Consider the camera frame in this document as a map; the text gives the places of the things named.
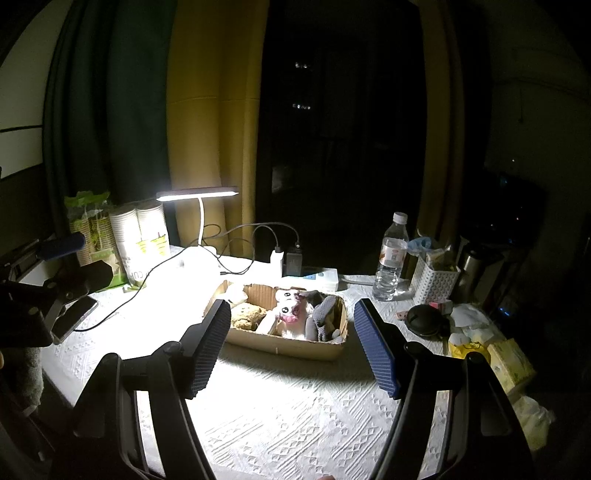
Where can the brown packet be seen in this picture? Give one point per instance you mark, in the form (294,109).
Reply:
(438,258)

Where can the white desk lamp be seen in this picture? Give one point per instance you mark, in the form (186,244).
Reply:
(198,263)

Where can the pink plush toy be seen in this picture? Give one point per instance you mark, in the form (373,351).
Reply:
(288,307)

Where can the white crumpled plastic bag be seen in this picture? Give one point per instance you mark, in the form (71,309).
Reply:
(473,323)

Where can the metal cup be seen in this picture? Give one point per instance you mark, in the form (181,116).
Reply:
(473,272)

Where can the white perforated basket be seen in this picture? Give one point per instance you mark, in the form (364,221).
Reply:
(431,281)

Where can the yellow curtain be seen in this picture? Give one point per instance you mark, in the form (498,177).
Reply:
(455,115)
(212,92)

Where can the cardboard box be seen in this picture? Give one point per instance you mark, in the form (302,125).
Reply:
(286,350)

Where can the white power strip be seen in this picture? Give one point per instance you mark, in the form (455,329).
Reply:
(314,279)

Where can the black charger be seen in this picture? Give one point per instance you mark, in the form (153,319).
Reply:
(293,262)

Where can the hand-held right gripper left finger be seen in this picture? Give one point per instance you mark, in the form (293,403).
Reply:
(210,350)

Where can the person's left forearm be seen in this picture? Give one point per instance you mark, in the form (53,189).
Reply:
(25,374)

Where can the black round pouch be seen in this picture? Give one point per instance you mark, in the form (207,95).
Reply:
(427,322)

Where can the brown plush toy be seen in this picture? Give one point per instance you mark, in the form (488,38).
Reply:
(247,317)

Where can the blue plastic bag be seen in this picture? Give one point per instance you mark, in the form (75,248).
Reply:
(420,245)

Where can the dark green curtain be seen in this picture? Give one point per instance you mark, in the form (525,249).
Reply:
(106,92)

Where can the small pink box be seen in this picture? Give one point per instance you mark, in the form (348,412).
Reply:
(442,307)

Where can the white charger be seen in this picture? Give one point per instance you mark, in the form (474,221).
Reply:
(277,263)

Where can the small brown card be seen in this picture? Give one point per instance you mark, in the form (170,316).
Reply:
(400,315)

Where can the white textured tablecloth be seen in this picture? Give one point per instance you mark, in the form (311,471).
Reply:
(286,415)

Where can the smartphone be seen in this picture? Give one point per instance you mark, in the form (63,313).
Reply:
(76,318)

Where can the green paper cup bag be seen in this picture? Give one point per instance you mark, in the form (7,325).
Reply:
(92,230)

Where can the dark appliance with lights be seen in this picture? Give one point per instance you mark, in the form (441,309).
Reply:
(517,217)

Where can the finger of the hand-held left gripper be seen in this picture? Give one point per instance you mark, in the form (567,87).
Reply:
(62,244)
(87,277)

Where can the grey knit glove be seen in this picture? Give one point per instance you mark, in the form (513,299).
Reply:
(325,318)

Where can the pale yellow tissue pack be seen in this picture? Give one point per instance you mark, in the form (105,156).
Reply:
(510,364)

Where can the white paper cup sleeve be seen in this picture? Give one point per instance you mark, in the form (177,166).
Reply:
(138,240)

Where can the clear water bottle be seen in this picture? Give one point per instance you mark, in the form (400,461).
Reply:
(390,267)

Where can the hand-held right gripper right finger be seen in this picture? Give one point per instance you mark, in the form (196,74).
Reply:
(376,350)

